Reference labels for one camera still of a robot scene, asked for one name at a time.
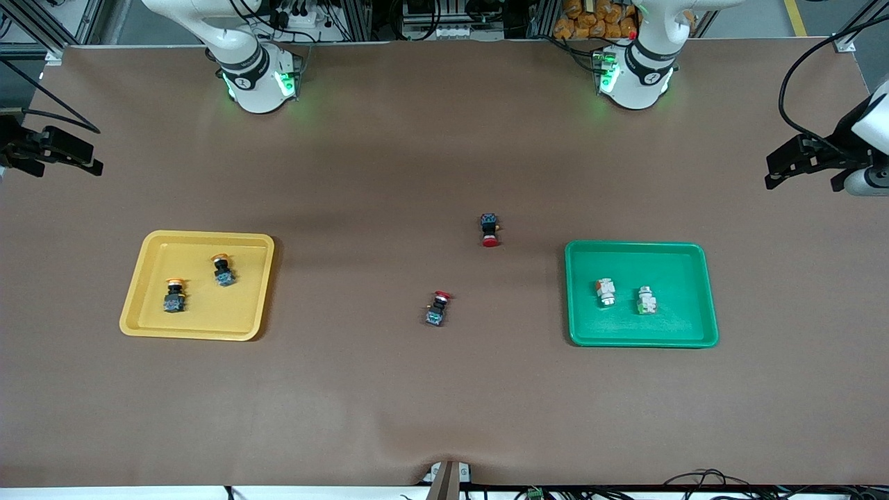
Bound yellow capped push button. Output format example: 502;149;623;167
210;254;237;288
163;278;188;314

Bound green plastic tray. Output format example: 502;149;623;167
564;240;720;349

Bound yellow plastic tray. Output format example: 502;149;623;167
119;230;276;342

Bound pile of orange bags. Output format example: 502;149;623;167
554;0;641;40

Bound white socket strip black plugs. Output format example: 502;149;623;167
267;0;327;32

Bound red mushroom emergency button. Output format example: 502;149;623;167
479;213;504;249

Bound white power strip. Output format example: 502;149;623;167
425;24;506;41

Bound small red push button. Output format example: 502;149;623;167
425;291;454;328

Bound brown table mat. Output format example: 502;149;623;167
0;38;889;487

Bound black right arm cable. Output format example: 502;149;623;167
0;58;101;134

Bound aluminium frame upright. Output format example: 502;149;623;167
531;0;562;39
344;0;379;42

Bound black cable bundle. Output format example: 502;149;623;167
663;469;775;500

